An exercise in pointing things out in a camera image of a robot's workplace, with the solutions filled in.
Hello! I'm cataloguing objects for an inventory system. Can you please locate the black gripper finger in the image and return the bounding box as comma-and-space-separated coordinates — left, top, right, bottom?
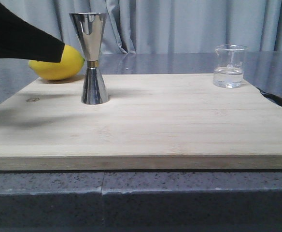
0, 3, 65, 62

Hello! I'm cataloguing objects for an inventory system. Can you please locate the steel double jigger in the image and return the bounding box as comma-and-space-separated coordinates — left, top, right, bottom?
70, 13, 109, 105

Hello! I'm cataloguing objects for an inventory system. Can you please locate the small glass beaker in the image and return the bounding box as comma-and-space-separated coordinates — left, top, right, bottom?
213, 44, 247, 88

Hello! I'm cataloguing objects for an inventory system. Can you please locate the yellow lemon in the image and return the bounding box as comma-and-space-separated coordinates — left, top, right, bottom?
28, 44, 85, 81

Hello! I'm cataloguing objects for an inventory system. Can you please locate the grey curtain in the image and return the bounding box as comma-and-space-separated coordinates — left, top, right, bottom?
3, 0, 282, 54

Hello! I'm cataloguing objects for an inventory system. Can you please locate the wooden cutting board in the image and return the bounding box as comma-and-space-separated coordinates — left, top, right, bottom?
0, 74, 282, 171

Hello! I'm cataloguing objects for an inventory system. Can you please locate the black board handle strap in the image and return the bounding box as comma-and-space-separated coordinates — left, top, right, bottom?
256, 87, 282, 114

